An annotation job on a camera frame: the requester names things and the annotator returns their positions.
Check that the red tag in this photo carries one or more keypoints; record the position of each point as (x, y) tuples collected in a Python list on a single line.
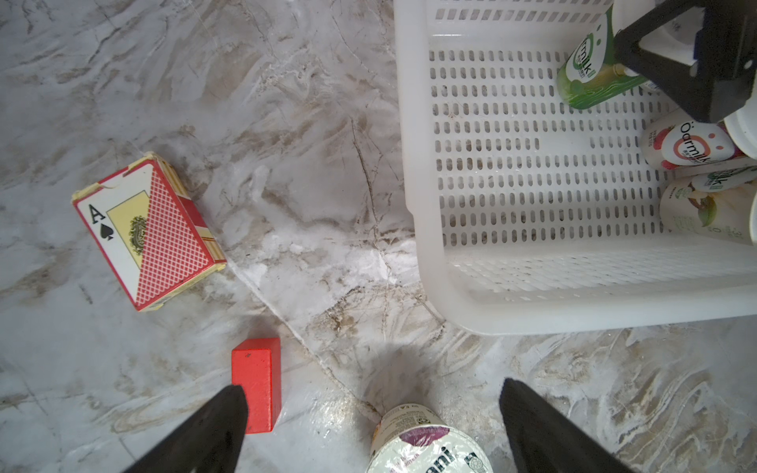
[(256, 368)]

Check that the red playing card box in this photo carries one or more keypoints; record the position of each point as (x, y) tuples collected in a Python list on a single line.
[(150, 231)]

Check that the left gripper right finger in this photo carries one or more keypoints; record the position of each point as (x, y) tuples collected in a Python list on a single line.
[(543, 440)]

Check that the white yogurt cup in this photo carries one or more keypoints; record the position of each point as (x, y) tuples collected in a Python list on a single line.
[(720, 204), (592, 74)]

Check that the Chobani yogurt cup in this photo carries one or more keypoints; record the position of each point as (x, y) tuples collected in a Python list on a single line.
[(413, 438)]

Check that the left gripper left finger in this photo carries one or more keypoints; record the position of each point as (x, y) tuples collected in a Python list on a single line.
[(208, 441)]

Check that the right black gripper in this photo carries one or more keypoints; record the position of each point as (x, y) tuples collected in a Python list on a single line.
[(702, 54)]

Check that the white plastic basket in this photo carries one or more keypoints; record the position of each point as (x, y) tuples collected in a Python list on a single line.
[(532, 217)]

